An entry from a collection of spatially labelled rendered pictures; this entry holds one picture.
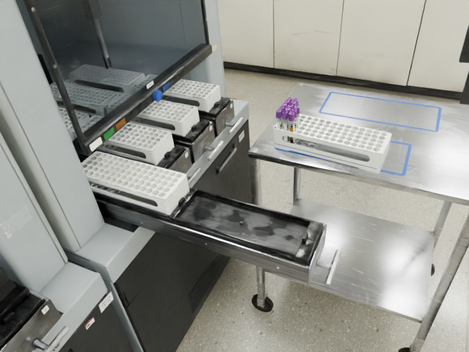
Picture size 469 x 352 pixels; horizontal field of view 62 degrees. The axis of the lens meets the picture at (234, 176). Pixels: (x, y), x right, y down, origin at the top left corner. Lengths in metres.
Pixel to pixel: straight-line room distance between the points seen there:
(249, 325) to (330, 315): 0.33
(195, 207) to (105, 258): 0.25
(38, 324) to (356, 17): 2.68
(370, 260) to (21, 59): 1.26
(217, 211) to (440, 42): 2.35
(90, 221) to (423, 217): 1.63
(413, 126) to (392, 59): 1.85
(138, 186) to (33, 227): 0.25
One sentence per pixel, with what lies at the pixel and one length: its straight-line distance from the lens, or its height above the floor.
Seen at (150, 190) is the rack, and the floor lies 0.86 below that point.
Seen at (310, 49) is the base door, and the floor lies 0.27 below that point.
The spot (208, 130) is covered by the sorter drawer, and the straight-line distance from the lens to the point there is 1.27.
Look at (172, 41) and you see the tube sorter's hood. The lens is 1.18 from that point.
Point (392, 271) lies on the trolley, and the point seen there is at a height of 0.28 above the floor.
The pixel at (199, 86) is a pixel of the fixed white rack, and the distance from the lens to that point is 1.39.
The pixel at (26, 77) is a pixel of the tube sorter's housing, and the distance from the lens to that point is 0.86.
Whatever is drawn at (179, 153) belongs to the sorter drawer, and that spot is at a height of 0.82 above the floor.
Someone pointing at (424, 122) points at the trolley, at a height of 0.82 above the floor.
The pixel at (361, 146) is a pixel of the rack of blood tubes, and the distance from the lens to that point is 1.05.
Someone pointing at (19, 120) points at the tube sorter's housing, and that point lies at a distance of 0.86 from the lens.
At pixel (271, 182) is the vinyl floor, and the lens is 2.27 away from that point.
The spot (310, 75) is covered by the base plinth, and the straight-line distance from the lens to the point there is 3.35.
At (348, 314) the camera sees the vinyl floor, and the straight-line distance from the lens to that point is 1.75.
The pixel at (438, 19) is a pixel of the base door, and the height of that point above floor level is 0.55.
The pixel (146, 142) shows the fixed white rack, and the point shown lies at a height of 0.86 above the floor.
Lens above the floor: 1.48
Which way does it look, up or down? 39 degrees down
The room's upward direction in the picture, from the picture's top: 5 degrees counter-clockwise
